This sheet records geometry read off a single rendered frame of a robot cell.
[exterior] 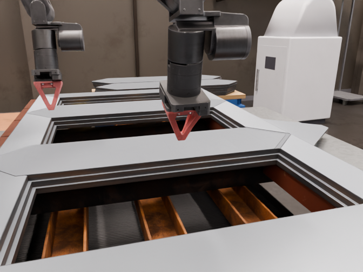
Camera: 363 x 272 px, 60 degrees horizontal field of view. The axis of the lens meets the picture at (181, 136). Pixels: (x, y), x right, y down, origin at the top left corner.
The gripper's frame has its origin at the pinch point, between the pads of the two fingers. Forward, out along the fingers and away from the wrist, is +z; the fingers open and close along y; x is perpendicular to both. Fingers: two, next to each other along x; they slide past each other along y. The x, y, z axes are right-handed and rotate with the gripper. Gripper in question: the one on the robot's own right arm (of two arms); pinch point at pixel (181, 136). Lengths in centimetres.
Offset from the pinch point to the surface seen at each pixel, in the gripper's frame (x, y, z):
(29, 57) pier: 93, 372, 102
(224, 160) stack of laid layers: -12.3, 6.0, 11.6
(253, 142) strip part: -22.7, 12.2, 12.0
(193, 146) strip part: -7.0, 13.2, 12.0
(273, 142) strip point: -27.4, 10.6, 11.8
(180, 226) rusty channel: -0.1, -2.6, 21.3
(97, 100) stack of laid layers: 15, 81, 30
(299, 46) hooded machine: -206, 256, 65
